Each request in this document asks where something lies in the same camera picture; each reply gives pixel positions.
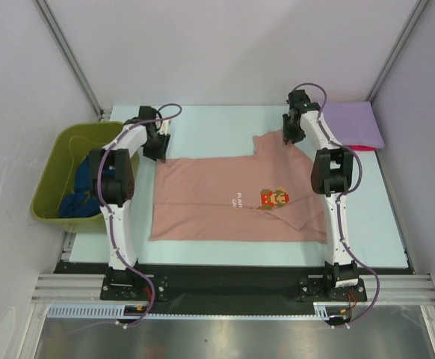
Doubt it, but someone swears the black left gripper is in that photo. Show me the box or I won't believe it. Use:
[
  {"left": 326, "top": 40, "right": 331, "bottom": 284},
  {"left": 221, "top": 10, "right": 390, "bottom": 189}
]
[{"left": 143, "top": 130, "right": 170, "bottom": 163}]

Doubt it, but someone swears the pink printed t shirt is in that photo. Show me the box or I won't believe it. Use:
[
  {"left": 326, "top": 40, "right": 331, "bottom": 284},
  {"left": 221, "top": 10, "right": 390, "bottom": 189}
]
[{"left": 150, "top": 130, "right": 327, "bottom": 244}]

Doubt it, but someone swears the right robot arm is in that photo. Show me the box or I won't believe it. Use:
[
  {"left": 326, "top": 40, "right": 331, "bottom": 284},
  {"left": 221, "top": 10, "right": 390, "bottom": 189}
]
[{"left": 283, "top": 82, "right": 359, "bottom": 300}]

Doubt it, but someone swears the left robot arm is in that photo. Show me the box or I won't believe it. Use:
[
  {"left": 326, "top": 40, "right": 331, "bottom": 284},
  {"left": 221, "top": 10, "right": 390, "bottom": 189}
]
[{"left": 88, "top": 105, "right": 173, "bottom": 299}]

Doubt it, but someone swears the folded purple t shirt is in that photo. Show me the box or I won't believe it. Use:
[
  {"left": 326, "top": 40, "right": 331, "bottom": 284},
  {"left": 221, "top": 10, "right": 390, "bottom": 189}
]
[{"left": 323, "top": 102, "right": 385, "bottom": 150}]

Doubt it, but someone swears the folded red t shirt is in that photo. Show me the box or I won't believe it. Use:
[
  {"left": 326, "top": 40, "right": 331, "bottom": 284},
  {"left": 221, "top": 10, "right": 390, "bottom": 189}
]
[{"left": 349, "top": 145, "right": 377, "bottom": 152}]

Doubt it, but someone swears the olive green plastic bin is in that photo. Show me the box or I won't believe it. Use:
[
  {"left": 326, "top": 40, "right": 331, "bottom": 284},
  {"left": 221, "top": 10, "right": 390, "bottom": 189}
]
[{"left": 31, "top": 122, "right": 139, "bottom": 233}]

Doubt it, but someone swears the blue t shirt in bin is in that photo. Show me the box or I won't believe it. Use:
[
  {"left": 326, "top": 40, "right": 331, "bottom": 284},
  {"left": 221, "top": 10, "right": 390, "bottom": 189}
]
[{"left": 58, "top": 156, "right": 100, "bottom": 218}]

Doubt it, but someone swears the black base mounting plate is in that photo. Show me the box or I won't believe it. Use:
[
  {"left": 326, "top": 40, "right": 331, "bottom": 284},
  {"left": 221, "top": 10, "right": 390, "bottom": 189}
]
[{"left": 52, "top": 261, "right": 415, "bottom": 304}]

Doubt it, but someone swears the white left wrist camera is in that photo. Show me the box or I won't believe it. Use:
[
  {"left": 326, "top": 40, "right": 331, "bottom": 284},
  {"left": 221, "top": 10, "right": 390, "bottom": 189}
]
[{"left": 157, "top": 120, "right": 170, "bottom": 135}]

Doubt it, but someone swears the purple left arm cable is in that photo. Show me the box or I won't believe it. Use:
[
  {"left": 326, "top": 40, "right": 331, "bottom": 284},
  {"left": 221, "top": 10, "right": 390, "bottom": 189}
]
[{"left": 47, "top": 103, "right": 183, "bottom": 336}]

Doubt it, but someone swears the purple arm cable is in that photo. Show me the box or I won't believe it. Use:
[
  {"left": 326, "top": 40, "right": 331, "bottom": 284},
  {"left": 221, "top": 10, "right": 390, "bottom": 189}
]
[
  {"left": 287, "top": 82, "right": 381, "bottom": 330},
  {"left": 47, "top": 103, "right": 183, "bottom": 336}
]

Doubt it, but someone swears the aluminium frame post left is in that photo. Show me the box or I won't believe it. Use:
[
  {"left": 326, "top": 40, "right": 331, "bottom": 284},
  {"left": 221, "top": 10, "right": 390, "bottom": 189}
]
[{"left": 32, "top": 0, "right": 104, "bottom": 120}]

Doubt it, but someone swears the aluminium frame post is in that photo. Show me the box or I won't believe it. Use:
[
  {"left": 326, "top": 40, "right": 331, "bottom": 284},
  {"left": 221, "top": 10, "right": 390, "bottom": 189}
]
[
  {"left": 366, "top": 0, "right": 432, "bottom": 103},
  {"left": 32, "top": 0, "right": 104, "bottom": 120}
]

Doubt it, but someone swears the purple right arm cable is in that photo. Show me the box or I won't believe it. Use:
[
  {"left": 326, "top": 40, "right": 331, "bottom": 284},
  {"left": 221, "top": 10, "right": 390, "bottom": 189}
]
[{"left": 287, "top": 82, "right": 381, "bottom": 330}]

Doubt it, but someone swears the aluminium frame post right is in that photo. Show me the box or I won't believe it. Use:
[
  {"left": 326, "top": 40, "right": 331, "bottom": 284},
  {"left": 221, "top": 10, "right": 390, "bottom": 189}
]
[{"left": 366, "top": 0, "right": 432, "bottom": 103}]

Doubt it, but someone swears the aluminium front rail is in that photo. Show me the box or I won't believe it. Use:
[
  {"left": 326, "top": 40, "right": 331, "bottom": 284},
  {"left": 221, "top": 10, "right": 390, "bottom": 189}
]
[{"left": 31, "top": 274, "right": 435, "bottom": 305}]

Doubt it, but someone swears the white slotted cable duct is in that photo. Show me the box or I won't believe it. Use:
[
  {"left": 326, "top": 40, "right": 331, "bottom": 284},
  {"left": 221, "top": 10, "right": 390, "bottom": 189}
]
[{"left": 47, "top": 303, "right": 352, "bottom": 321}]

